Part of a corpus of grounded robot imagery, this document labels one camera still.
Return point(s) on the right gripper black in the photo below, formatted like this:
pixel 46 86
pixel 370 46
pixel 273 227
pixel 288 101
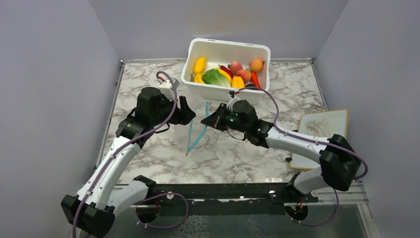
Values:
pixel 214 119

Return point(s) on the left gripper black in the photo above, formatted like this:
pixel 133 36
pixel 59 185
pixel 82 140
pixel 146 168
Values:
pixel 183 115

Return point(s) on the clear zip top bag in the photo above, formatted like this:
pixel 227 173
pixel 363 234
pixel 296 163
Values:
pixel 187 137

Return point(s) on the green lettuce head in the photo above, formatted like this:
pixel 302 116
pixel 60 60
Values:
pixel 213 77

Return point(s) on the peach orange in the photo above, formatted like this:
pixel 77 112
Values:
pixel 256 65

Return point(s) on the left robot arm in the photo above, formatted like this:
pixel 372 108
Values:
pixel 95 206

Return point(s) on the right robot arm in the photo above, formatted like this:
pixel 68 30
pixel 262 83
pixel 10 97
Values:
pixel 336 159

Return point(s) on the yellow pepper left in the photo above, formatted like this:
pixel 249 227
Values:
pixel 198 78

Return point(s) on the yellow pepper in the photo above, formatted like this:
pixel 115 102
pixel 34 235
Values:
pixel 237 82
pixel 198 78

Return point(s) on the yellow pepper front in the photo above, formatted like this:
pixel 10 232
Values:
pixel 237 82

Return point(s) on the yellow banana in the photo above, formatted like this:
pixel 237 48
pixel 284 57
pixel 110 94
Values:
pixel 224 74

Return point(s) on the white plastic bin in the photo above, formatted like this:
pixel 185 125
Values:
pixel 218 52

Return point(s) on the red chili pepper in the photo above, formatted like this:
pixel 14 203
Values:
pixel 228 71

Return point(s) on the yellow squash upper left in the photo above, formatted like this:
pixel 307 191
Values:
pixel 199 66

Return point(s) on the peach front middle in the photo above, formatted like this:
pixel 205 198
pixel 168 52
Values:
pixel 245 74

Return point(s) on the orange carrot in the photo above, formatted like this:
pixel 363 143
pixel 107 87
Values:
pixel 254 78

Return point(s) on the peach back middle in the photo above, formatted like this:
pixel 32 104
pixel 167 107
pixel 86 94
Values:
pixel 234 67

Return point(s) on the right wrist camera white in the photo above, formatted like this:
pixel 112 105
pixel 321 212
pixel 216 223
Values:
pixel 233 95

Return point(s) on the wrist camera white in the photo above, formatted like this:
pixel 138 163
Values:
pixel 166 89
pixel 233 95

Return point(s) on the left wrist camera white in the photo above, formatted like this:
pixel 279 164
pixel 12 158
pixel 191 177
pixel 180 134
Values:
pixel 166 89

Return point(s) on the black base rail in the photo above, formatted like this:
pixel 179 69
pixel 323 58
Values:
pixel 218 199

